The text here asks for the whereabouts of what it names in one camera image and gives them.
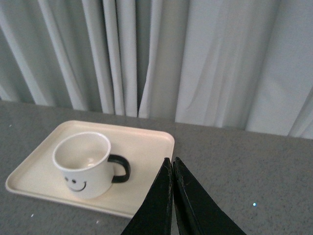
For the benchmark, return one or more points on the white smiley mug black handle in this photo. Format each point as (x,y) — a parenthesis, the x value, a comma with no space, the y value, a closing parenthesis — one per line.
(88,166)

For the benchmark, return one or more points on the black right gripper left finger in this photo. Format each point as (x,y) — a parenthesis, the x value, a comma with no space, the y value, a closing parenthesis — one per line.
(154,217)

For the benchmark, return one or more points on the beige rectangular plastic tray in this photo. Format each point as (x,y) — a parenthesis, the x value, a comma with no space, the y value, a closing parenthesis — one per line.
(145,150)

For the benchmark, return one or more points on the light grey pleated curtain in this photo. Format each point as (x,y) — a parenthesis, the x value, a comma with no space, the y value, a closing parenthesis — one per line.
(237,64)

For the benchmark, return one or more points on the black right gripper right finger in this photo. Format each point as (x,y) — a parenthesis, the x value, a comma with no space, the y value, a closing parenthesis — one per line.
(196,211)

